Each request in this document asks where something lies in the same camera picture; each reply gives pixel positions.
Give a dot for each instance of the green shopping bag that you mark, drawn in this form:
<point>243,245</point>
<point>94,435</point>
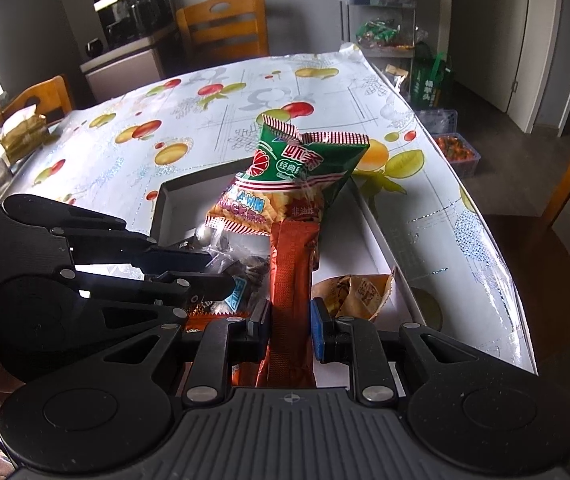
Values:
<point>430,82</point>

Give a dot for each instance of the silver small cabinet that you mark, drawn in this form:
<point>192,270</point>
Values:
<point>125,72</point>

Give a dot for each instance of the pile of green wrapped candies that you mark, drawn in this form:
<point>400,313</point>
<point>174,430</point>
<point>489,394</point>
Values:
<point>377,32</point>

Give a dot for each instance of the tan snack packet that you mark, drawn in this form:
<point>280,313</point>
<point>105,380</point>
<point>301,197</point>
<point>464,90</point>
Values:
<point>355,295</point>

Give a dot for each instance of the white cardboard box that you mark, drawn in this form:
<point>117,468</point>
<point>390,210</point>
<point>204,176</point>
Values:
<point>345,260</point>

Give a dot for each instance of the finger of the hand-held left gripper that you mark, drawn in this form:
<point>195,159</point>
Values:
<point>175,260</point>
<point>205,287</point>

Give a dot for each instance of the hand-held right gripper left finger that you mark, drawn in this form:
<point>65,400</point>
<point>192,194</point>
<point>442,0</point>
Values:
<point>260,325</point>

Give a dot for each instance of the green prawn cracker bag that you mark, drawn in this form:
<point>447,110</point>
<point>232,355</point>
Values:
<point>295,165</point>

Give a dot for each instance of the black mug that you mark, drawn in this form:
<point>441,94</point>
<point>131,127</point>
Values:
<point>95,47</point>

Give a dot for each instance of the clear container orange contents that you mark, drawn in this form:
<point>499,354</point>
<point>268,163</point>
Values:
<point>457,152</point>

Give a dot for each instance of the long red snack packet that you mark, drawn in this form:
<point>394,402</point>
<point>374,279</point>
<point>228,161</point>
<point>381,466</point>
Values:
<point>292,270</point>

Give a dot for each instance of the olive tissue pack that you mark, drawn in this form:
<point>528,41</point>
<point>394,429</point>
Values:
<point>22,137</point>

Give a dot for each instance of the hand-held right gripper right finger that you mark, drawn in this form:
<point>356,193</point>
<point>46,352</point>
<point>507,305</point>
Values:
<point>322,330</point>

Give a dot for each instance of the fruit print tablecloth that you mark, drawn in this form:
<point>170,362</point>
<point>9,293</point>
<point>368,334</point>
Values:
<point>215,110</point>

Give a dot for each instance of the black coffee machine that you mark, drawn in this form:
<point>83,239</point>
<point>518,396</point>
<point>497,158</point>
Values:
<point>135,10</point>

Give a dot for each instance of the clear nut packet blue label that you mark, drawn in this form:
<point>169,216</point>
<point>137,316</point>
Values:
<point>252,272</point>

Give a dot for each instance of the white door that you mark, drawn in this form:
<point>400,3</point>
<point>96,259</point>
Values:
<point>495,35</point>

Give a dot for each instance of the white storage rack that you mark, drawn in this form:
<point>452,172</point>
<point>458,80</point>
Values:
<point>345,35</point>

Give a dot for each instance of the clear plastic container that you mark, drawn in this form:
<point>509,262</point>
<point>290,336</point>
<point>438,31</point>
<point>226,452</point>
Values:
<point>437,121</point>

